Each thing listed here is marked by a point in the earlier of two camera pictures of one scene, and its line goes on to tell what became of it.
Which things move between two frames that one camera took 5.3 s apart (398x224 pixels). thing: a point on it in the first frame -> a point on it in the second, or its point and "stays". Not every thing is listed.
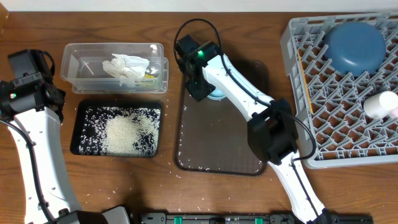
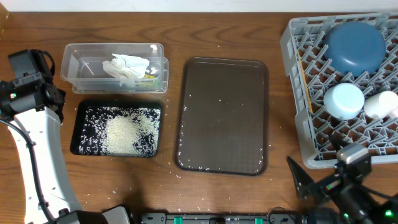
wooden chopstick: (305, 81) stays
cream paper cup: (379, 106) stays
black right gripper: (195, 86) -> (303, 177)
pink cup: (393, 112) stays
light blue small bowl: (216, 94) -> (344, 101)
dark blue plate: (354, 48) stays
